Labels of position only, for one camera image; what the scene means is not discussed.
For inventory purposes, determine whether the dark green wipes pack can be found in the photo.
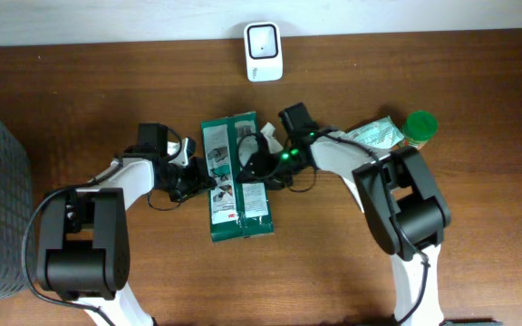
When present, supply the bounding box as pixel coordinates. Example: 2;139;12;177
200;111;274;243

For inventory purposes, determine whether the mint green wipes packet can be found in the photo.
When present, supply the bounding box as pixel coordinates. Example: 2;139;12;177
348;117;404;149

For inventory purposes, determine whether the green lidded jar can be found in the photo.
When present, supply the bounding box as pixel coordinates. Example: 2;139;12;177
401;110;438;149

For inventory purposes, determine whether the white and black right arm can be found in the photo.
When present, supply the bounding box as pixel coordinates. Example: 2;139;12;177
237;103;451;325

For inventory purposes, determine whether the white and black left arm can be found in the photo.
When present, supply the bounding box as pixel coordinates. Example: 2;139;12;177
30;123;217;325

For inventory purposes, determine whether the white barcode scanner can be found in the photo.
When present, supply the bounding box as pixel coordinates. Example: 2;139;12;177
243;22;284;82

